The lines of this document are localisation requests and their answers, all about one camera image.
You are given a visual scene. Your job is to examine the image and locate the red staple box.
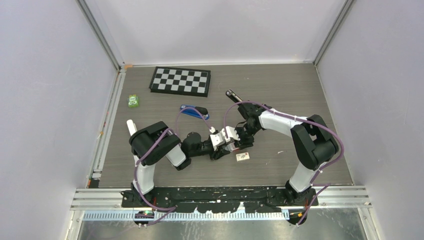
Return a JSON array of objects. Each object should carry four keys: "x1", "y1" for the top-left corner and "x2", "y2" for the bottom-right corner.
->
[{"x1": 225, "y1": 142, "x2": 239, "y2": 152}]

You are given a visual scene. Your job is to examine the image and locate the blue stapler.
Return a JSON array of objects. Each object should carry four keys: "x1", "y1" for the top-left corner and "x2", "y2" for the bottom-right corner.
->
[{"x1": 179, "y1": 104, "x2": 210, "y2": 120}]

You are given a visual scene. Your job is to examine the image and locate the slotted cable duct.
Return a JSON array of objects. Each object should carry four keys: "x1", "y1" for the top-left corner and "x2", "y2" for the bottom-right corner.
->
[{"x1": 82, "y1": 209, "x2": 290, "y2": 222}]

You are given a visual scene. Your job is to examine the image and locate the white staple box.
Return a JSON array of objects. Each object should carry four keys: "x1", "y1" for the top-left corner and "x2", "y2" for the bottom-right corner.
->
[{"x1": 235, "y1": 152, "x2": 250, "y2": 162}]

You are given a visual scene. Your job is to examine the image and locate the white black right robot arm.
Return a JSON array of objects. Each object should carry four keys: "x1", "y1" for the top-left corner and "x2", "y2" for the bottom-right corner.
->
[{"x1": 234, "y1": 102, "x2": 339, "y2": 205}]

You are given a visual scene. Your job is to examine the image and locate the white stapler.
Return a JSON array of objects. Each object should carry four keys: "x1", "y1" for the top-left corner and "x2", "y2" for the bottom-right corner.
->
[{"x1": 126, "y1": 119, "x2": 137, "y2": 136}]

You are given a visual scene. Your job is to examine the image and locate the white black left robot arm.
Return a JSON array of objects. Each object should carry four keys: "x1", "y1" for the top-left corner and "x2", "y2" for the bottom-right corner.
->
[{"x1": 126, "y1": 119, "x2": 240, "y2": 207}]

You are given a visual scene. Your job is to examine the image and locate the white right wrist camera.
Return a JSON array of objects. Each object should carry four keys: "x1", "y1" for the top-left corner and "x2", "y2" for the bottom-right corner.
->
[{"x1": 221, "y1": 126, "x2": 240, "y2": 143}]

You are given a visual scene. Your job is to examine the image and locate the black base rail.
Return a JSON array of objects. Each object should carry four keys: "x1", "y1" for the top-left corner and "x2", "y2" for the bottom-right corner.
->
[{"x1": 120, "y1": 185, "x2": 316, "y2": 214}]

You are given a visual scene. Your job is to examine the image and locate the green toy block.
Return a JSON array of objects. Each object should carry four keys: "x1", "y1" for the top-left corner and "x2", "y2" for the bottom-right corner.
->
[{"x1": 128, "y1": 94, "x2": 140, "y2": 108}]

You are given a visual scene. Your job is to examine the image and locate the black white chessboard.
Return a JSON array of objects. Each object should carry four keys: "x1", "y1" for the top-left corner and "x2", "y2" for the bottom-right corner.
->
[{"x1": 149, "y1": 66, "x2": 212, "y2": 98}]

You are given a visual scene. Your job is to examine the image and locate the black stapler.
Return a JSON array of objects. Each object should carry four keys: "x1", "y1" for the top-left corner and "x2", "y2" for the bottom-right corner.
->
[{"x1": 225, "y1": 89, "x2": 243, "y2": 103}]

